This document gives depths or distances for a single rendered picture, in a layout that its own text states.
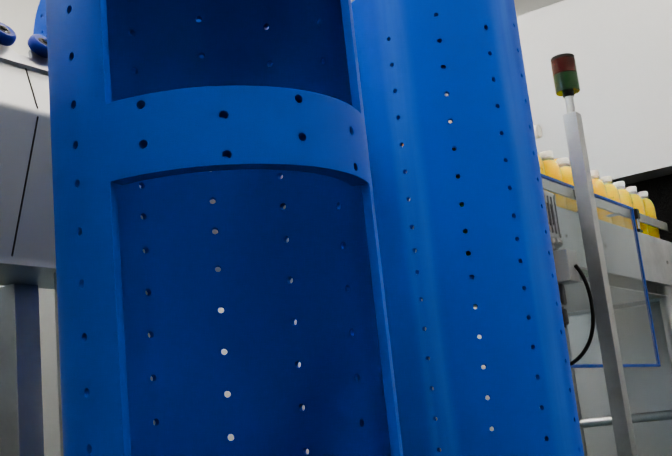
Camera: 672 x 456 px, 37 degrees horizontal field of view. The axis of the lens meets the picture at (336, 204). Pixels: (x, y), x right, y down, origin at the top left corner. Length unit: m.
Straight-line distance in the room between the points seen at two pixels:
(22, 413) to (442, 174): 0.73
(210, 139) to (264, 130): 0.04
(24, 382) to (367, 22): 0.77
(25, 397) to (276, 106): 0.93
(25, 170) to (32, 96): 0.11
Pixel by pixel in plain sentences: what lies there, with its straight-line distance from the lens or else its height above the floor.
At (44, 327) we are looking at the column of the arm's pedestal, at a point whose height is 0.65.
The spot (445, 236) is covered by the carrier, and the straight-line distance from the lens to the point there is 1.46.
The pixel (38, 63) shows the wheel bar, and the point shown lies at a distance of 1.57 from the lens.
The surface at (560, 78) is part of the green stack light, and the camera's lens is 2.70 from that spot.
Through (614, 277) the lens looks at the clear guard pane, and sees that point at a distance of 3.00.
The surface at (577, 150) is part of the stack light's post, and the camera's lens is 2.66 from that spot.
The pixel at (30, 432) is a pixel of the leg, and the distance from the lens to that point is 1.63.
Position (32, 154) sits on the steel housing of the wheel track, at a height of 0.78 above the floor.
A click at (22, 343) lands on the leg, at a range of 1.64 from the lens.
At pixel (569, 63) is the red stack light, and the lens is 2.72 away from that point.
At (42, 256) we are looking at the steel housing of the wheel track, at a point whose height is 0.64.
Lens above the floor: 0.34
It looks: 13 degrees up
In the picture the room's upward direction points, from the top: 6 degrees counter-clockwise
